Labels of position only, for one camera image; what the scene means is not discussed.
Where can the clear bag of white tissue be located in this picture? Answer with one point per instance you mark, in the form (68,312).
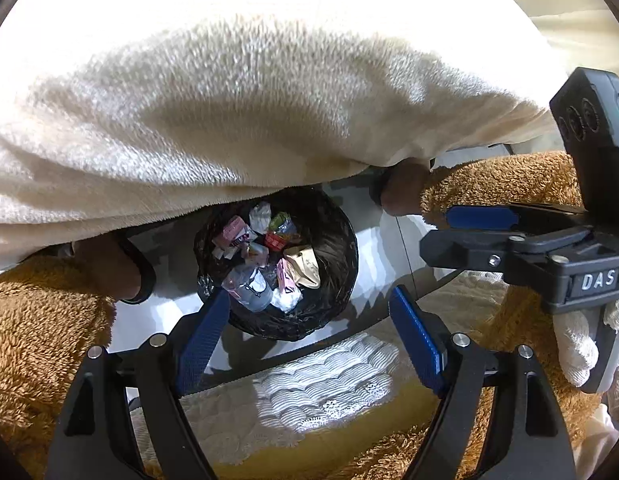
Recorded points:
(287,301)
(262,215)

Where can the beige fleece blanket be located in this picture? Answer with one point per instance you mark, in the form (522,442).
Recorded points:
(239,110)

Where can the brown wooden bed leg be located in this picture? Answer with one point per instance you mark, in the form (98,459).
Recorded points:
(124,270)
(402,187)

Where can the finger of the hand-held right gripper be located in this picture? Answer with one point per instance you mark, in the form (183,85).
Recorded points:
(479,217)
(464,252)

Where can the clear plastic bottle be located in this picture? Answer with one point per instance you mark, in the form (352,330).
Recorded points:
(249,290)

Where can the person's right forearm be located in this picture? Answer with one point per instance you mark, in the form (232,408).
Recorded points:
(577,345)

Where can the pink floral packet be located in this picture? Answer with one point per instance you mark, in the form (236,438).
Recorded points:
(287,280)

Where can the brown shaggy rug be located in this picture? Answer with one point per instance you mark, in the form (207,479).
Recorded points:
(34,360)
(514,185)

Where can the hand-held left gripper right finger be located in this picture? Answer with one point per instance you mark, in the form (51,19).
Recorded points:
(419,340)

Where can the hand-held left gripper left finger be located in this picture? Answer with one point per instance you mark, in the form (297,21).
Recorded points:
(204,335)

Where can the small red carton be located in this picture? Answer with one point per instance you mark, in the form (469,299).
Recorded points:
(277,241)

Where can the black-lined waste bin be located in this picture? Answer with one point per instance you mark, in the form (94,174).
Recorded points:
(334,240)

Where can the brown paper bag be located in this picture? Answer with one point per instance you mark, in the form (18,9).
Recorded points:
(302,265)

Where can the pink carton box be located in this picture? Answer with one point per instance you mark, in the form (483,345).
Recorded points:
(232,232)

